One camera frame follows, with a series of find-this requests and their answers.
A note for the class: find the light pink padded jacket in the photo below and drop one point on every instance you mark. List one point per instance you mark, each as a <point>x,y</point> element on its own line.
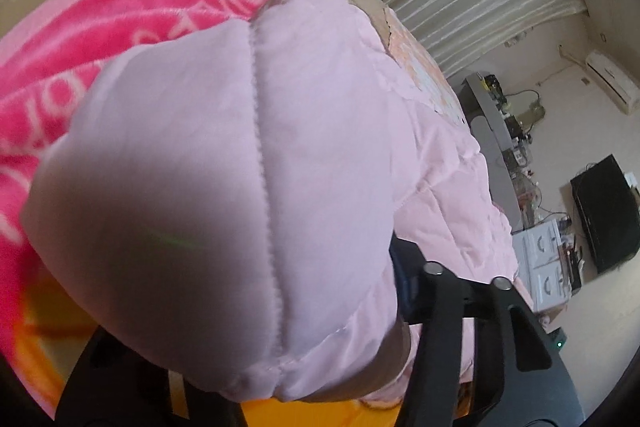
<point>200,157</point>

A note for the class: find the white air conditioner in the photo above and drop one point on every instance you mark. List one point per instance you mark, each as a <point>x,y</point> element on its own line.
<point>612,77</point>

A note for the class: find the black monitor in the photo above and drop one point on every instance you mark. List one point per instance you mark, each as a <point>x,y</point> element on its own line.
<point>607,212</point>

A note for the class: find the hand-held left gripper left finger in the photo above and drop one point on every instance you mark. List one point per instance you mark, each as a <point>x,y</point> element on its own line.
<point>110,372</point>

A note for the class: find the white drawer cabinet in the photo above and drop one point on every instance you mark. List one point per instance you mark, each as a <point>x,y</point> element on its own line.
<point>542,262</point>

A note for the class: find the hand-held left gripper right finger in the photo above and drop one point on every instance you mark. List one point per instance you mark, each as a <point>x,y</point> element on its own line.
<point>407,292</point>

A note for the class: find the grey desk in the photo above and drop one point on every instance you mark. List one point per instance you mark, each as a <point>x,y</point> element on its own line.
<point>492,147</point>

